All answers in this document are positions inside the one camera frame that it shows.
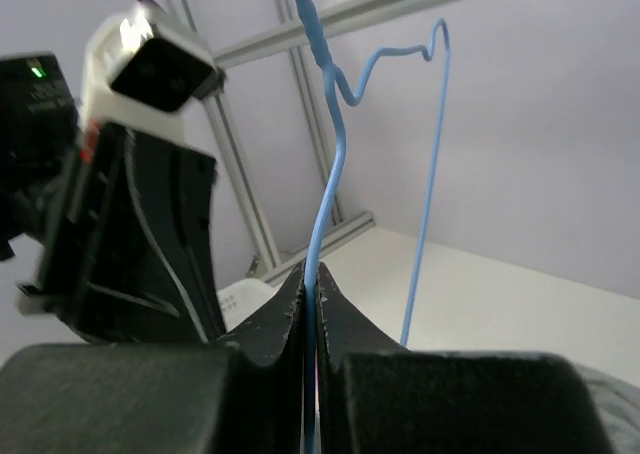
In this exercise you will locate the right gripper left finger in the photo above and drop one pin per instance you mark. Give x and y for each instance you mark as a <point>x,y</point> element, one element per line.
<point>240,394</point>

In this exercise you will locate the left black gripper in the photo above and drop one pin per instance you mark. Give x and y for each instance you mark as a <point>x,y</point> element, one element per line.
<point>126,243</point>

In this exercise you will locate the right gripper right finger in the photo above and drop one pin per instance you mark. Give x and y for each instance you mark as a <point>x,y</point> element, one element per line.
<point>377,396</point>

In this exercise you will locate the blue wire hanger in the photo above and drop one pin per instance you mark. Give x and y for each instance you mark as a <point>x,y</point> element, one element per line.
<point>336,86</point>

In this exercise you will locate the grey tank top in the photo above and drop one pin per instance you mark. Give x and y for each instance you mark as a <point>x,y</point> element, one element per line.
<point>617,403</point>

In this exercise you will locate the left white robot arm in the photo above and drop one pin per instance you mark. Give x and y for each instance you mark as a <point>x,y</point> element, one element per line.
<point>38,131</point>

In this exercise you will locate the white plastic basket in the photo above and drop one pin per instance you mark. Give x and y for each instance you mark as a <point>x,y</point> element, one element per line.
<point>241,299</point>

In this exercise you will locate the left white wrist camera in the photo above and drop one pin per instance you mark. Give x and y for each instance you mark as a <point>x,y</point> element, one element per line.
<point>141,67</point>

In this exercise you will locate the left aluminium frame post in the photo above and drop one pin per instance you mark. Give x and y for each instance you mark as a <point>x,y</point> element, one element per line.
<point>282,107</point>

